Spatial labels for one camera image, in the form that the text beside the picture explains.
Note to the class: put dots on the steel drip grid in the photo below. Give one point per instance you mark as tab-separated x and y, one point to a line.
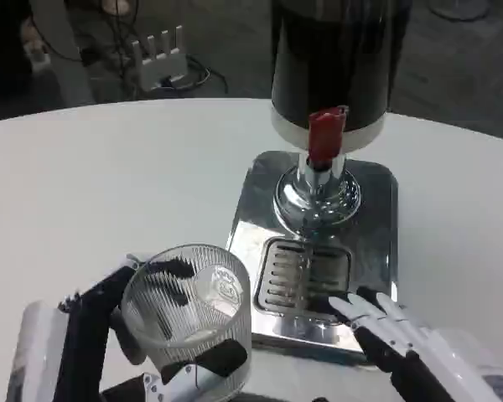
283	272

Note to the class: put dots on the clear ribbed glass cup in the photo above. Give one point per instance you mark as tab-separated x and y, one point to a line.
218	318

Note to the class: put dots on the white power adapter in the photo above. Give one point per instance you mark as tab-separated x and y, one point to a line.
37	56

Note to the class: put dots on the steel dispenser base tray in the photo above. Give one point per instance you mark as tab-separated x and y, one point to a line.
373	234

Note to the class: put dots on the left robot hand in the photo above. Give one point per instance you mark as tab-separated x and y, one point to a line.
84	331

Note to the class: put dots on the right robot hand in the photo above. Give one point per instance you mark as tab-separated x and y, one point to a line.
440	356

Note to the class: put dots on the black drink dispenser tank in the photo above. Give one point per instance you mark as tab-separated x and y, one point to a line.
331	54

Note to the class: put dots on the white round stand base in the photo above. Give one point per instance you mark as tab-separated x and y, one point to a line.
459	8

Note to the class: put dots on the white router with antennas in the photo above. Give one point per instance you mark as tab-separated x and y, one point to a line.
161	65

